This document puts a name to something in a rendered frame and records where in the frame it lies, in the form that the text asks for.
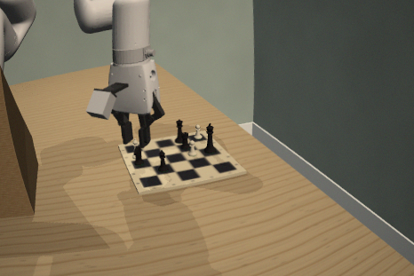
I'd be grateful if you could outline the chessboard with cream and black squares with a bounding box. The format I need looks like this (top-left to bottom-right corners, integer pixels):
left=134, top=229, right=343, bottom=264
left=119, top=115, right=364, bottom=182
left=118, top=130, right=247, bottom=195

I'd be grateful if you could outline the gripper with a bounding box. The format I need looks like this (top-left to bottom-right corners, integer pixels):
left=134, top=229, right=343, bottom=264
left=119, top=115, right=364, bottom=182
left=108, top=59, right=165, bottom=148

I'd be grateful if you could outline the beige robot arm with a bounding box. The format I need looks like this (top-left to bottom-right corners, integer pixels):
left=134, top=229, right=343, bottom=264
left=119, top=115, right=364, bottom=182
left=0, top=0, right=155, bottom=120

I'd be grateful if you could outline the white pawn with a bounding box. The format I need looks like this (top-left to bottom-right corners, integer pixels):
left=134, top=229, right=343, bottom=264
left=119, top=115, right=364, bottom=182
left=194, top=124, right=202, bottom=139
left=188, top=140, right=197, bottom=156

